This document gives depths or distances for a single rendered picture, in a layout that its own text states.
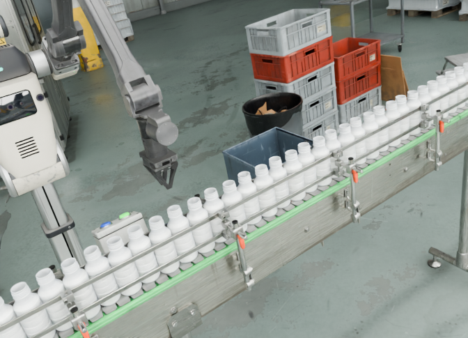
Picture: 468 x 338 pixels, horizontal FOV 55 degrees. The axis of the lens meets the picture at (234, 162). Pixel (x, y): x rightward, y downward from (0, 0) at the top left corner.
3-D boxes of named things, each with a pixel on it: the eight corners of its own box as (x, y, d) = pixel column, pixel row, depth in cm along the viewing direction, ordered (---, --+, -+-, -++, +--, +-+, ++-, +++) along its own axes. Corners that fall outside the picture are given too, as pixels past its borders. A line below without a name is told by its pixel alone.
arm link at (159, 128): (152, 81, 112) (120, 94, 108) (175, 89, 103) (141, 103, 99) (165, 126, 117) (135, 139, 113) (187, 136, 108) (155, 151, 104)
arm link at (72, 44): (67, 34, 152) (52, 38, 150) (69, 19, 143) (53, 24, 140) (80, 58, 152) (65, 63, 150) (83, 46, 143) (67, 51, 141)
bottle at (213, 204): (209, 234, 138) (198, 187, 131) (229, 229, 139) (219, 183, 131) (212, 245, 133) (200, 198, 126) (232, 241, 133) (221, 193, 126)
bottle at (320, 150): (311, 185, 153) (306, 141, 146) (317, 176, 157) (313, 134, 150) (328, 187, 150) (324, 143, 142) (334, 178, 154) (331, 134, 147)
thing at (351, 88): (340, 105, 417) (339, 82, 407) (308, 98, 448) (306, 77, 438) (382, 84, 446) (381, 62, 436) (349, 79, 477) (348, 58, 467)
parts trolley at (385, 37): (354, 73, 560) (350, -11, 516) (323, 67, 603) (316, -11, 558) (409, 49, 606) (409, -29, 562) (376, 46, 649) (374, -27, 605)
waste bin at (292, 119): (278, 199, 335) (266, 120, 306) (244, 180, 370) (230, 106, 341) (323, 175, 355) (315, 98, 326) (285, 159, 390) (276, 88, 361)
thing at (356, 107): (342, 127, 426) (340, 105, 417) (310, 118, 457) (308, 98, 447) (383, 105, 456) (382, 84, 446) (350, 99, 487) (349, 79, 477)
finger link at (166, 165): (172, 177, 125) (164, 147, 120) (184, 186, 119) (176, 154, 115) (150, 187, 122) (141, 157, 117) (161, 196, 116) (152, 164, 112)
